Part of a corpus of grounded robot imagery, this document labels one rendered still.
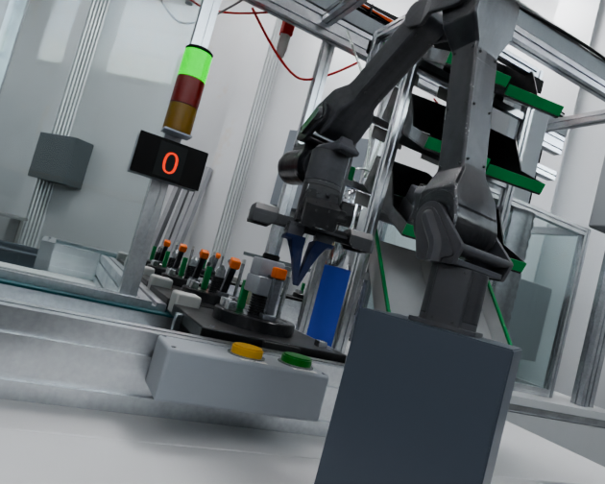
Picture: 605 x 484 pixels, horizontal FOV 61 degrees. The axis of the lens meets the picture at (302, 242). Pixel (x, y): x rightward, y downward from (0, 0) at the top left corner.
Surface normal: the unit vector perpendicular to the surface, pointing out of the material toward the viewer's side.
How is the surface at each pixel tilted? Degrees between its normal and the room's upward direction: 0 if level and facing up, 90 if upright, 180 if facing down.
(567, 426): 90
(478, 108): 81
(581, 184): 90
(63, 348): 90
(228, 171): 90
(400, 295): 45
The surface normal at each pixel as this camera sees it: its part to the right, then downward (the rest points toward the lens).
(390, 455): -0.43, -0.17
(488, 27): 0.53, 0.11
